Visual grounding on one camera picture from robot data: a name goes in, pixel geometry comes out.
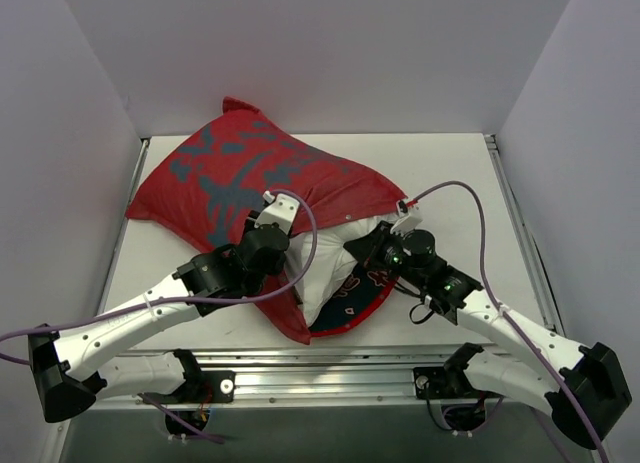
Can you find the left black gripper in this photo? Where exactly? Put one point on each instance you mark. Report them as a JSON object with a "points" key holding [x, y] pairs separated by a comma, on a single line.
{"points": [[252, 221]]}

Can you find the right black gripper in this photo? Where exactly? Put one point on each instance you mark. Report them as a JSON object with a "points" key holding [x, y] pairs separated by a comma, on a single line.
{"points": [[364, 244]]}

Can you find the white pillow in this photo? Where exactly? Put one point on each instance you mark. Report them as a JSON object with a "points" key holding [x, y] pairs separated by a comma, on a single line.
{"points": [[332, 264]]}

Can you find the red printed pillowcase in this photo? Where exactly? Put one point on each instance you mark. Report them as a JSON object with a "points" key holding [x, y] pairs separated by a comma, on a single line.
{"points": [[203, 191]]}

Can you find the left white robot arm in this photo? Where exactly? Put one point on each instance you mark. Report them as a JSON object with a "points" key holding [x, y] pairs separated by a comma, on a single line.
{"points": [[73, 368]]}

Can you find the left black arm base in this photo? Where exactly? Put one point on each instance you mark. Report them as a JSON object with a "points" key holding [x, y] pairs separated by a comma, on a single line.
{"points": [[215, 386]]}

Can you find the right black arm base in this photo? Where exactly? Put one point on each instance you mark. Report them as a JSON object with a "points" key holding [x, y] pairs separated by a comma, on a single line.
{"points": [[436, 382]]}

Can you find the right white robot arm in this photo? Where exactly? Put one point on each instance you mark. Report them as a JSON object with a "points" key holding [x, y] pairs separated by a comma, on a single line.
{"points": [[582, 389]]}

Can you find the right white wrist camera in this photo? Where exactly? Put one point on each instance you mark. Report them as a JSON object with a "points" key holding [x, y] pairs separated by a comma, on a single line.
{"points": [[408, 217]]}

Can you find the aluminium mounting rail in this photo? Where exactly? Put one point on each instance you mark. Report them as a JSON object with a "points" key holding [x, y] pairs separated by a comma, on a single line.
{"points": [[320, 378]]}

